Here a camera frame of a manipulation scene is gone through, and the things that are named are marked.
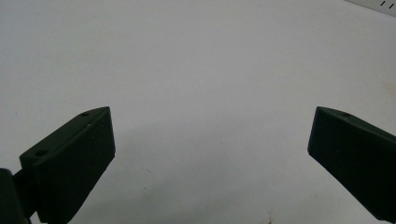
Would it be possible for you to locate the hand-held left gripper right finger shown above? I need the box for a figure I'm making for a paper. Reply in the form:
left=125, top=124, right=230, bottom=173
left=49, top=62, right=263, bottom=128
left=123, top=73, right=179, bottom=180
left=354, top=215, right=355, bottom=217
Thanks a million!
left=307, top=105, right=396, bottom=224

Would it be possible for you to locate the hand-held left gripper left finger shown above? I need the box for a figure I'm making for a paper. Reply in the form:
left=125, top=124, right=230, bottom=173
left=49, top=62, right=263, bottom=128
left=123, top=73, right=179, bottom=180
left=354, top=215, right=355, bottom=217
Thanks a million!
left=19, top=105, right=117, bottom=224

